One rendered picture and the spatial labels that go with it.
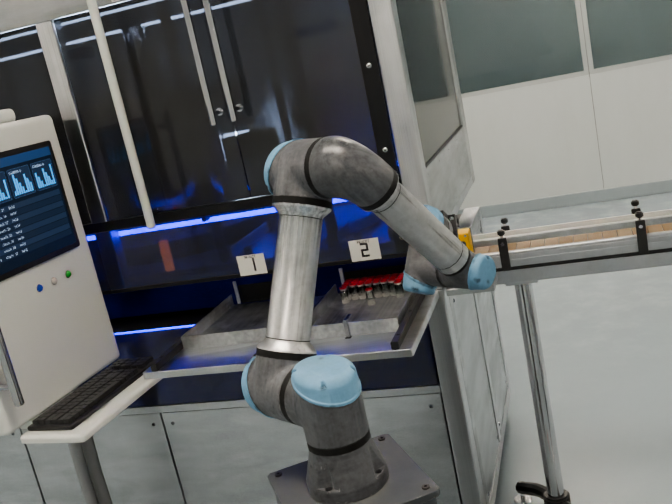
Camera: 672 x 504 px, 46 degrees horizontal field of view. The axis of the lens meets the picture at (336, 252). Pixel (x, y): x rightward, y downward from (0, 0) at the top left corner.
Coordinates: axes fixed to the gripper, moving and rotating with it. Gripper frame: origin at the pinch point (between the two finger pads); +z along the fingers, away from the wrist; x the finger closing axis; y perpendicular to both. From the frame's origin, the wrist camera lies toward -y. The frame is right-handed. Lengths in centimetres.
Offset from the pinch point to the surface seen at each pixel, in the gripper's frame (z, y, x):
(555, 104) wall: 428, 183, -20
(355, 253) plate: 3.8, 4.0, 27.7
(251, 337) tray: -15, -18, 52
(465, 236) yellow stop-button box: 2.9, 4.5, -2.9
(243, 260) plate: 3, 6, 61
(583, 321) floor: 224, -5, -24
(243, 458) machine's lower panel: 30, -51, 77
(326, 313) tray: 0.6, -12.0, 36.3
